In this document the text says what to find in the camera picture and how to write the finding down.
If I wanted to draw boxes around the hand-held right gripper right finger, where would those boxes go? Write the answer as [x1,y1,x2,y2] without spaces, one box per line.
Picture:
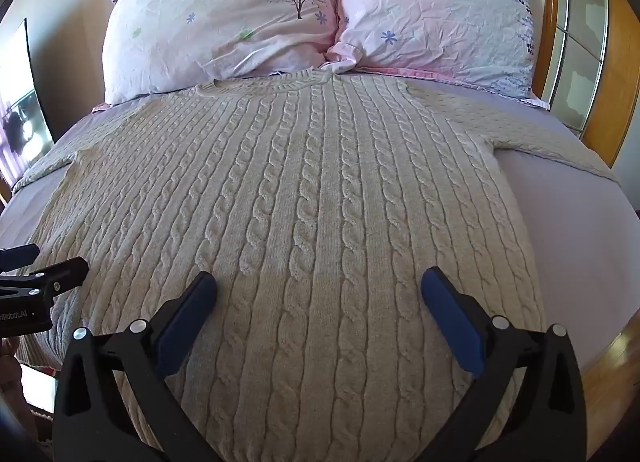
[420,267,589,462]

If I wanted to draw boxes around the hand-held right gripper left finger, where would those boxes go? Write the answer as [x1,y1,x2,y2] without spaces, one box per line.
[52,271,224,462]

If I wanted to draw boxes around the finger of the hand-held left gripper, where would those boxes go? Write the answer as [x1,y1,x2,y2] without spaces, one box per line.
[0,243,40,273]
[0,257,90,304]

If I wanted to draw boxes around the cream cable-knit sweater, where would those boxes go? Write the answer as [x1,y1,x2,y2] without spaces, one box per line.
[12,69,621,462]

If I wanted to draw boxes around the pink pillow with flower print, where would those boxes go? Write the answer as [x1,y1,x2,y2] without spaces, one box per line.
[320,0,551,110]

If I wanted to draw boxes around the wooden headboard with glass panels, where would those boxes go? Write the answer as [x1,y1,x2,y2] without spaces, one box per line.
[492,0,640,168]

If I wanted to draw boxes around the pink pillow with tree print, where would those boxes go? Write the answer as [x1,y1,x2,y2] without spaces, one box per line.
[102,0,342,106]

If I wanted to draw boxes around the wall poster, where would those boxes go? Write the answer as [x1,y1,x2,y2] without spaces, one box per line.
[0,19,56,184]

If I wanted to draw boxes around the wooden bed frame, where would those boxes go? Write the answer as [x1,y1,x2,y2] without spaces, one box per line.
[582,315,640,462]

